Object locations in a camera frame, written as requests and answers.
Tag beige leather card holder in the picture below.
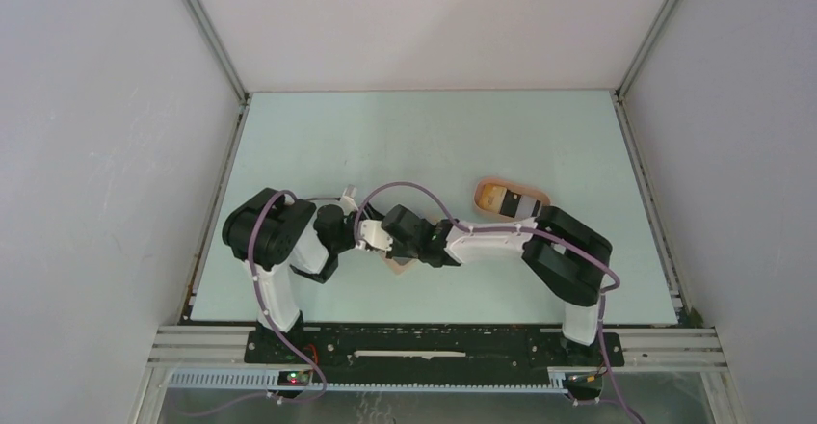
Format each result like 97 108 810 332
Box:
381 252 418 276

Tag gold credit card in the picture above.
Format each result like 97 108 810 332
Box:
477 183 507 214

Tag white credit card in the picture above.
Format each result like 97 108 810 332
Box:
514 195 541 220

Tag black credit card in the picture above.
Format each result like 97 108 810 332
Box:
499 191 522 218

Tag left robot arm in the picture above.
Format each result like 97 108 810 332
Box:
222 186 357 363

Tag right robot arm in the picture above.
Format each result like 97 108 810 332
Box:
381 205 613 364

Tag pink oval tray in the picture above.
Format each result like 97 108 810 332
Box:
473 177 551 222

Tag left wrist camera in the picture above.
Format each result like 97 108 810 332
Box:
338 185 358 214

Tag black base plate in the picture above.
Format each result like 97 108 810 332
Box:
244 323 625 386

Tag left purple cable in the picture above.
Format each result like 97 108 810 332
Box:
245 190 329 403

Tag purple cable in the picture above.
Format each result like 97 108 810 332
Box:
245 190 329 403
353 182 646 424

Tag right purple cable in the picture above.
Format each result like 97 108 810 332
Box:
353 182 646 424

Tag aluminium frame rail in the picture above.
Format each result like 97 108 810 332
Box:
148 323 726 392

